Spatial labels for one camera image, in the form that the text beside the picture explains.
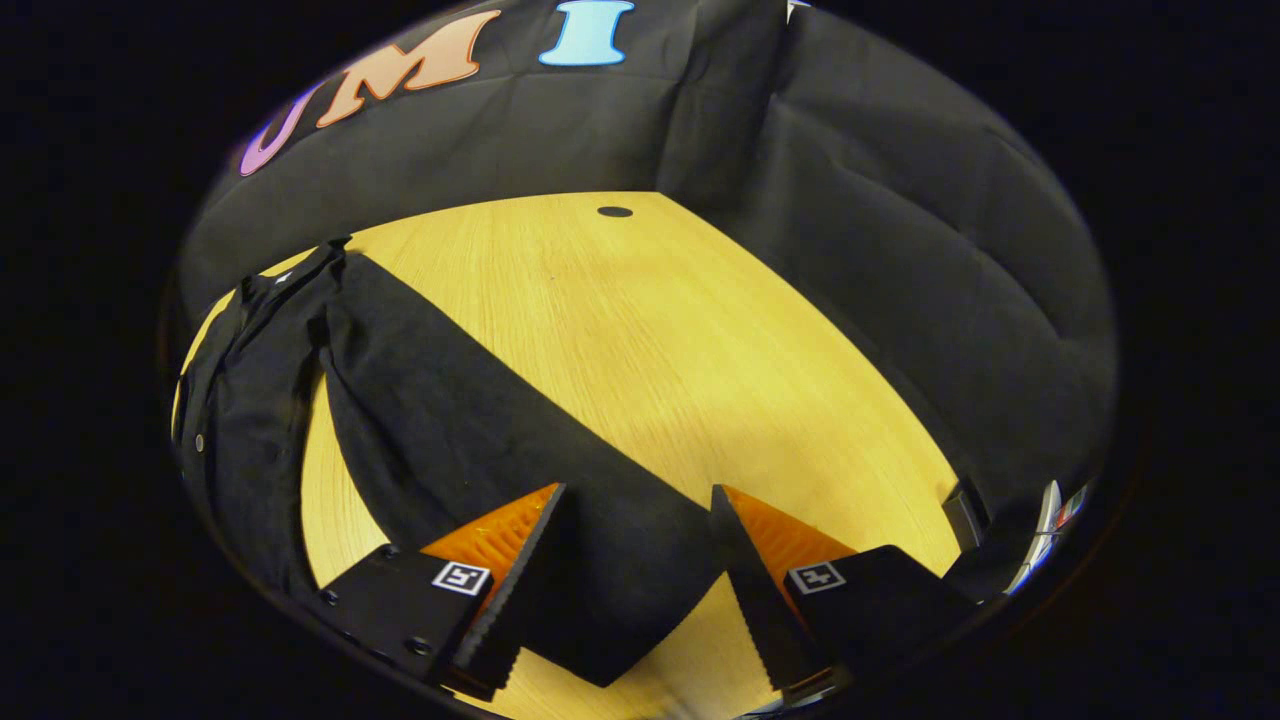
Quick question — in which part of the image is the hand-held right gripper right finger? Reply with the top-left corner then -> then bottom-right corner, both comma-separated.
708,485 -> 979,703

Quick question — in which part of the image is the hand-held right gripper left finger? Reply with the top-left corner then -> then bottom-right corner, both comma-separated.
318,483 -> 568,701

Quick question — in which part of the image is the black collared garment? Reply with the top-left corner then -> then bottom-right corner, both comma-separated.
172,238 -> 726,689

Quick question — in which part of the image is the black backdrop cloth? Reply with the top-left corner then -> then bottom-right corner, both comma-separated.
178,0 -> 1119,591

